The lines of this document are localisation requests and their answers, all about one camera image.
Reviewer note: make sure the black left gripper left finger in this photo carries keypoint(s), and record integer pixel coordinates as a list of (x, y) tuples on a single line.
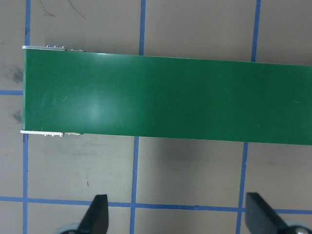
[(95, 220)]

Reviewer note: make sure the green conveyor belt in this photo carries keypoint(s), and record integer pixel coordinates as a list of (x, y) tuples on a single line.
[(129, 95)]

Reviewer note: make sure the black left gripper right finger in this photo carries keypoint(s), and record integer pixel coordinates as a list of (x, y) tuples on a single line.
[(260, 218)]

